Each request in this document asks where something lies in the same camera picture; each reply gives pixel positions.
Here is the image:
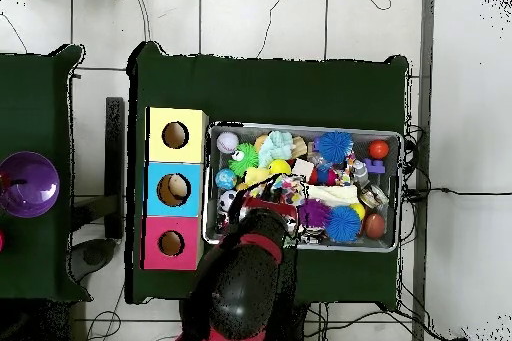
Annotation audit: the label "colourful dotted cloth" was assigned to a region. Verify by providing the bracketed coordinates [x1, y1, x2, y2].
[271, 174, 307, 206]

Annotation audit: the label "wooden box with three holes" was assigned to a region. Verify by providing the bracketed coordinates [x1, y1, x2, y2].
[141, 107, 210, 271]

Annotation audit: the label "shallow mesh bin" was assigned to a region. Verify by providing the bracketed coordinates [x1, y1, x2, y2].
[202, 120, 403, 253]

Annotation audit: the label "yellow tennis ball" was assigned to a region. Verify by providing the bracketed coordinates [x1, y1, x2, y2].
[268, 158, 292, 176]

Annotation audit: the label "purple spiky toy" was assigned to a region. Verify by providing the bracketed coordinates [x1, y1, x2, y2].
[297, 197, 332, 229]

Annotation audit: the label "black and white soccer ball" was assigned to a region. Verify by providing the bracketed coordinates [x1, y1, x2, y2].
[218, 189, 238, 214]

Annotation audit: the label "green spiky ball with eyes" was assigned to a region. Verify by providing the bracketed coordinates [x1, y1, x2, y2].
[228, 142, 260, 178]

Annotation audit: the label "blue globe ball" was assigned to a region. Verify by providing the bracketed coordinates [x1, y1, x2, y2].
[214, 168, 238, 191]

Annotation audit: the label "cream muslin cloth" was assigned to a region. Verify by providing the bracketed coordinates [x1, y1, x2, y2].
[305, 183, 359, 206]

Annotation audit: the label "mint green cloth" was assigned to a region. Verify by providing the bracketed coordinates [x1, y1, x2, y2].
[257, 129, 295, 168]

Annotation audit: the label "blue spiky ball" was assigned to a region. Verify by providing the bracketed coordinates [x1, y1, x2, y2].
[325, 205, 363, 244]
[317, 130, 355, 165]

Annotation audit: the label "dark green table cloth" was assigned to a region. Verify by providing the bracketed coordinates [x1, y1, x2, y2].
[125, 41, 410, 312]

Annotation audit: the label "black upright panel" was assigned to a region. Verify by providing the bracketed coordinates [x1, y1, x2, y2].
[104, 96, 126, 240]

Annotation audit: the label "purple plastic bowl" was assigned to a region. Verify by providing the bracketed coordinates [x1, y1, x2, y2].
[0, 150, 61, 219]

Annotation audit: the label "dark green side-table cloth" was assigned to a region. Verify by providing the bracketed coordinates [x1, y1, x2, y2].
[0, 44, 93, 303]

